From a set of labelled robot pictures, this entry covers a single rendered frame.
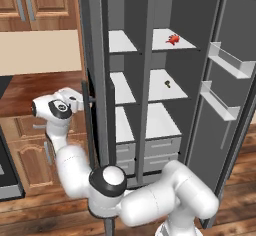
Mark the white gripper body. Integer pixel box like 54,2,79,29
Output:
63,87,87,113

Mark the white freezer shelf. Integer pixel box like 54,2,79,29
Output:
108,29,139,54
109,71,137,106
115,105,136,144

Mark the grey freezer door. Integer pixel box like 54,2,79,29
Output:
77,0,117,236

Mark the grey freezer drawer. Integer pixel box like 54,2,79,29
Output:
116,159,137,176
115,142,137,161

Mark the white fridge shelf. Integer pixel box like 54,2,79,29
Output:
151,28,198,52
145,102,183,140
148,68,190,103

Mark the grey fridge drawer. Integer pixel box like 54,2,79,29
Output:
143,152,180,174
143,136,183,158

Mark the red frozen fish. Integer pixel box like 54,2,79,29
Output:
165,33,181,47

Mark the grey fridge cabinet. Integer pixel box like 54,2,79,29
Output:
99,0,224,189

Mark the grey fridge door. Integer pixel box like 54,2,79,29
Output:
184,0,256,230

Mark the wooden drawer front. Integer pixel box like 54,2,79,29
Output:
0,111,88,143

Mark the black hob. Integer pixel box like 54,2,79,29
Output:
0,75,14,100

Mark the wooden base cupboard door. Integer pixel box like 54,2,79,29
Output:
7,133,90,196

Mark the black oven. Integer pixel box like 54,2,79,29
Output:
0,123,26,202

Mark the pale grey door bin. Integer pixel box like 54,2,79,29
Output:
199,80,241,122
207,41,256,80

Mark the dark freezer door handle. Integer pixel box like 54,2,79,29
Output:
81,79,96,163

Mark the grey base cupboard handle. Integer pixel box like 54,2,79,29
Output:
43,140,54,166

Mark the wooden wall cupboard door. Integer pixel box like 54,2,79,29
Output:
23,0,80,32
0,0,27,32

